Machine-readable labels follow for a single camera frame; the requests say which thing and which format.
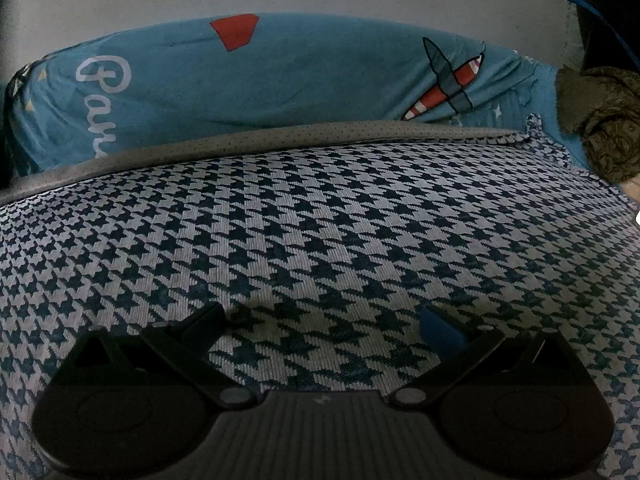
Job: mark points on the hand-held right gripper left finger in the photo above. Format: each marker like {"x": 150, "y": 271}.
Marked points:
{"x": 205, "y": 320}

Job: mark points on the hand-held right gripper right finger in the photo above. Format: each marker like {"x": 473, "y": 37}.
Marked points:
{"x": 440, "y": 332}

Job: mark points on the houndstooth blanket with grey edge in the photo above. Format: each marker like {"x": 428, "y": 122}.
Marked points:
{"x": 320, "y": 220}

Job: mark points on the blue printed bed sheet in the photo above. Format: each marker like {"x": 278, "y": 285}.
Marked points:
{"x": 300, "y": 75}

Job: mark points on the olive patterned cloth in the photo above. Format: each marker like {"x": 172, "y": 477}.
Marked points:
{"x": 607, "y": 110}

